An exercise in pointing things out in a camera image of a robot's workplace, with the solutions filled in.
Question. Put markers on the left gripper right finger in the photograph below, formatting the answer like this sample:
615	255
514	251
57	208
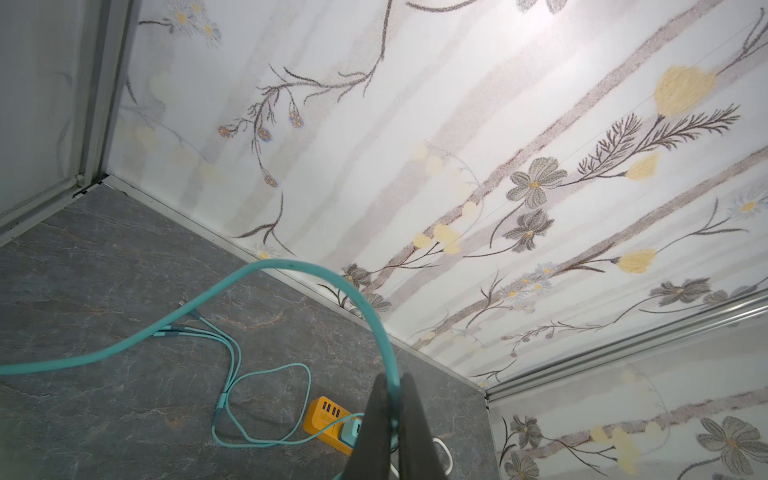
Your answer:
418	457

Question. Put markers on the teal USB charger plug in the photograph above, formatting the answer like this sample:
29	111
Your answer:
350	431

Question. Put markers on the orange power strip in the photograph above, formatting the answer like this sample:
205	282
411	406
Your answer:
323	421

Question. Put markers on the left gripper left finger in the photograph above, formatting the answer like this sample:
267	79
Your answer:
370	458

